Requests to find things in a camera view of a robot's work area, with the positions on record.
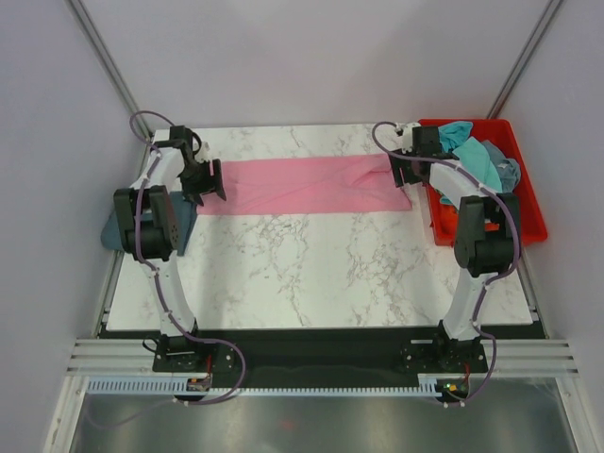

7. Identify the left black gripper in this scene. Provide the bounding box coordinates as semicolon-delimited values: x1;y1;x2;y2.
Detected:
177;160;226;209

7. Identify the pink t shirt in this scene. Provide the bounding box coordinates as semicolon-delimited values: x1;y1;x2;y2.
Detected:
204;154;411;215

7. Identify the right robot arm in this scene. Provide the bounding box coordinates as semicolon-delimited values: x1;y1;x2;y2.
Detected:
388;123;520;372

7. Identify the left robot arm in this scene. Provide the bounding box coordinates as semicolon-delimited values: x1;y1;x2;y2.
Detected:
113;126;227;371

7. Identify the folded dark blue t shirt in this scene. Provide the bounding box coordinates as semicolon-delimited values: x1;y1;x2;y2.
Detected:
100;191;196;257

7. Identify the orange garment in bin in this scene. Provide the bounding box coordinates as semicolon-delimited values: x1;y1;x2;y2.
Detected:
439;205;499;235

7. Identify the teal t shirt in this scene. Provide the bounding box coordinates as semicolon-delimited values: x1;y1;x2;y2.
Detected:
438;121;503;193

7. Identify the grey blue t shirt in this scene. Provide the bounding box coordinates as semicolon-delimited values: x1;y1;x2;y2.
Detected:
481;140;522;193

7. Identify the red plastic bin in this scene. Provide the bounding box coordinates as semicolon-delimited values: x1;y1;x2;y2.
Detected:
424;119;548;247

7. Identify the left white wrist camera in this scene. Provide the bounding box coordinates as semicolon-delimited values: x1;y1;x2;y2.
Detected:
194;142;210;163

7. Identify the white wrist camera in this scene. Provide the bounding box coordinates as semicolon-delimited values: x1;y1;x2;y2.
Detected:
395;122;421;150
194;142;210;163

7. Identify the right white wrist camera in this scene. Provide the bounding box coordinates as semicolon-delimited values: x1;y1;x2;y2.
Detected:
395;122;421;150

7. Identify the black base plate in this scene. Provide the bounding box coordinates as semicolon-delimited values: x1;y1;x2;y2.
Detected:
153;327;488;390

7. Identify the right corner aluminium post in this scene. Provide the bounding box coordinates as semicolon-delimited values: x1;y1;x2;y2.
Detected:
486;0;566;120

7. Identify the corner aluminium post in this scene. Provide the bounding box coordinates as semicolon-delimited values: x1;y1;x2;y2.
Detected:
486;0;566;120
65;0;140;115

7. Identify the left corner aluminium post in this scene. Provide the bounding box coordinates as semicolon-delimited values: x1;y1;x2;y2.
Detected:
65;0;140;115

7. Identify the aluminium frame rail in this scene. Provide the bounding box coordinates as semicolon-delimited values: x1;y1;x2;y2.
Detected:
67;340;578;384

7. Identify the white slotted cable duct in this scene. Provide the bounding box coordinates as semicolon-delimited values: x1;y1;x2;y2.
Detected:
85;374;469;397

